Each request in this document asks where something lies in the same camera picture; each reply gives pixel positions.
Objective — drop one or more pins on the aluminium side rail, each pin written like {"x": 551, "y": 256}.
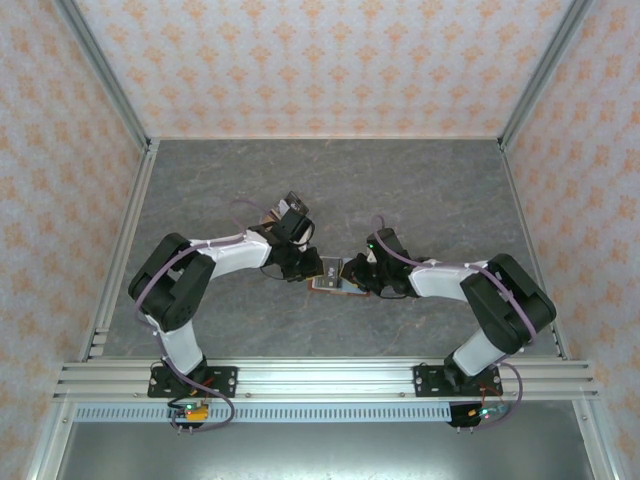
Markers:
{"x": 519, "y": 200}
{"x": 138, "y": 190}

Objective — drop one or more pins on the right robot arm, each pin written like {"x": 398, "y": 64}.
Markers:
{"x": 440, "y": 282}

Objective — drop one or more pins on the aluminium frame post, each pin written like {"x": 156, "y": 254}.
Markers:
{"x": 541, "y": 75}
{"x": 106, "y": 75}

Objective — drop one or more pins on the gold card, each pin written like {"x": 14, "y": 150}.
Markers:
{"x": 270, "y": 216}

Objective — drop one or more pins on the brown leather card holder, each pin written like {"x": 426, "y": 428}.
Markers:
{"x": 345, "y": 292}

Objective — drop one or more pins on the grey metal panel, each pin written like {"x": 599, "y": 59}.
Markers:
{"x": 325, "y": 455}

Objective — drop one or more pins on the black printed card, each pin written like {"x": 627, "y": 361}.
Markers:
{"x": 296, "y": 201}
{"x": 331, "y": 272}

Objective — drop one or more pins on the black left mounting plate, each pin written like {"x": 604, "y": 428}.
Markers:
{"x": 222, "y": 380}

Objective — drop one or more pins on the white lettered card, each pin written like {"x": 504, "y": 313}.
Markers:
{"x": 281, "y": 205}

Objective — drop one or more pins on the controller board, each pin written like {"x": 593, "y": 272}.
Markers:
{"x": 190, "y": 412}
{"x": 480, "y": 414}

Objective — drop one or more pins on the left controller board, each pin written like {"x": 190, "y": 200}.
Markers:
{"x": 190, "y": 412}

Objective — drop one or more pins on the black mounting plate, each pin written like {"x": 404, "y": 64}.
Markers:
{"x": 222, "y": 380}
{"x": 427, "y": 380}

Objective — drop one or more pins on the clear acrylic card stand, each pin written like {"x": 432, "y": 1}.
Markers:
{"x": 273, "y": 212}

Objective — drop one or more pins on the right controller board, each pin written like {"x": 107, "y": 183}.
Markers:
{"x": 480, "y": 414}

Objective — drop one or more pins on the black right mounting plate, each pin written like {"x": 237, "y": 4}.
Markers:
{"x": 427, "y": 380}

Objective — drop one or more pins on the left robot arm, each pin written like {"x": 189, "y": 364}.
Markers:
{"x": 235, "y": 255}

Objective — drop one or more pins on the aluminium frame leg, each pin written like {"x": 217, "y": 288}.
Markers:
{"x": 47, "y": 445}
{"x": 595, "y": 445}

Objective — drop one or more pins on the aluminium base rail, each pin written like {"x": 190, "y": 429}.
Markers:
{"x": 325, "y": 382}

